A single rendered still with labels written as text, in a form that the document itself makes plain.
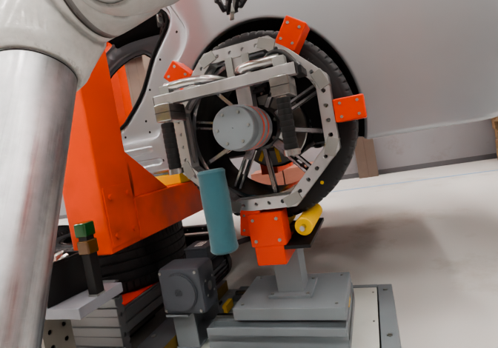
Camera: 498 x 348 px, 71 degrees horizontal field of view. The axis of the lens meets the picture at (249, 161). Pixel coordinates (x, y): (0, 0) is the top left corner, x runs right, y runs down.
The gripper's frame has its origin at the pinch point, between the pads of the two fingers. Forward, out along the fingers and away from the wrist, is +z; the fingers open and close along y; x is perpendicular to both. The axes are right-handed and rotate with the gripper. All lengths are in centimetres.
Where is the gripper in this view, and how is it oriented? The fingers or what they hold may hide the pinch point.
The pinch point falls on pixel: (231, 12)
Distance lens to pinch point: 134.7
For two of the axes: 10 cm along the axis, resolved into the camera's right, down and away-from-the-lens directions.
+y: 9.6, -2.7, 0.9
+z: -0.9, 0.2, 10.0
